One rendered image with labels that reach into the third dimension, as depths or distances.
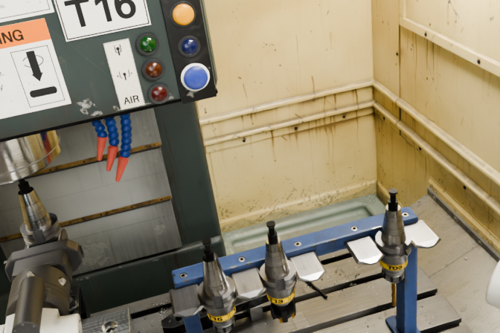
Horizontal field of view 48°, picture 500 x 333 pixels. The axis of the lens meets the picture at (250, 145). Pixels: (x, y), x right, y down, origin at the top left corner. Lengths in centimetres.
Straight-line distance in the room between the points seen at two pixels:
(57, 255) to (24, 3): 45
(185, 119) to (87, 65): 80
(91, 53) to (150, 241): 98
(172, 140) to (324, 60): 66
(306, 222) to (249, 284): 116
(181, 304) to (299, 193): 119
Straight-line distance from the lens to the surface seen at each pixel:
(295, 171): 206
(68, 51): 69
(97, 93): 70
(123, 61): 69
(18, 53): 69
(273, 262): 96
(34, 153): 90
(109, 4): 67
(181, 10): 67
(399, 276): 109
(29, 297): 84
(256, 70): 185
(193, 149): 151
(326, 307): 138
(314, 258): 103
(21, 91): 70
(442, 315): 138
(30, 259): 99
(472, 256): 163
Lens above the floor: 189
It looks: 29 degrees down
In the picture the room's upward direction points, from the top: 9 degrees counter-clockwise
